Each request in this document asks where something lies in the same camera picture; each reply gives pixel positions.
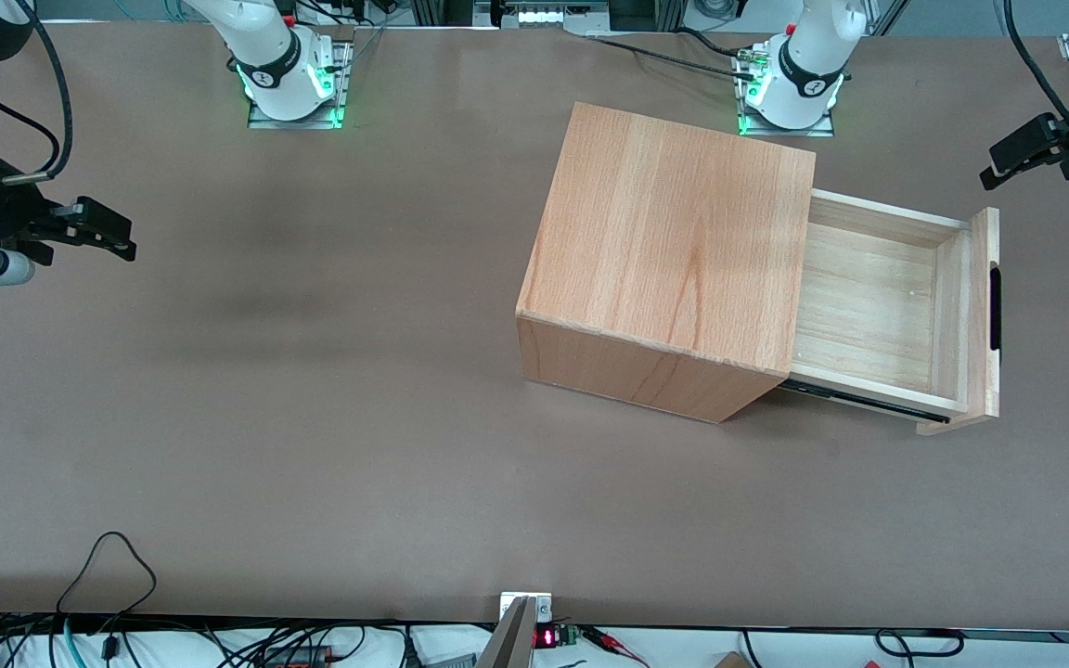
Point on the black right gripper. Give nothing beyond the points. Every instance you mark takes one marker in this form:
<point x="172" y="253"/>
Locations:
<point x="4" y="211"/>

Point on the light wooden drawer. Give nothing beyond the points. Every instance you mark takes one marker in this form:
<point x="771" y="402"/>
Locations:
<point x="869" y="306"/>

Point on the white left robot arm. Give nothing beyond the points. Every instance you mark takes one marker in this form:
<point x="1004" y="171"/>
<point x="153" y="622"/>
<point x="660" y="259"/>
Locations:
<point x="808" y="65"/>

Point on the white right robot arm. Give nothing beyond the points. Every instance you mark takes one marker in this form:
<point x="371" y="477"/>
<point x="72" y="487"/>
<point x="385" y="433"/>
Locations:
<point x="270" y="56"/>

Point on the wooden drawer cabinet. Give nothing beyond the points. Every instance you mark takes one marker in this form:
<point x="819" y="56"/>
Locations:
<point x="664" y="232"/>

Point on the white power strip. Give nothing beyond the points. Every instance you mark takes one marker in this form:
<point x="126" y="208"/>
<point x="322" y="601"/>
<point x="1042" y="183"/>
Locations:
<point x="544" y="14"/>

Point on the red digit display module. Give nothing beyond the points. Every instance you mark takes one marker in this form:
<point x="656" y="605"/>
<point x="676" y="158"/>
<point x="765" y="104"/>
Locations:
<point x="546" y="637"/>

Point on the red clip leads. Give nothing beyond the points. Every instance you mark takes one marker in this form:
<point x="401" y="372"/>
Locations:
<point x="604" y="637"/>

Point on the black drawer slide rail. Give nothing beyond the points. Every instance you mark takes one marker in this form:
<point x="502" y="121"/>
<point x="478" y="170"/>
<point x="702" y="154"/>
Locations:
<point x="869" y="401"/>

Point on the silver camera mount bracket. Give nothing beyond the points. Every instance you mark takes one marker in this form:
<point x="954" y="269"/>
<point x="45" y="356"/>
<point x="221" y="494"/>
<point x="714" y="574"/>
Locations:
<point x="544" y="608"/>

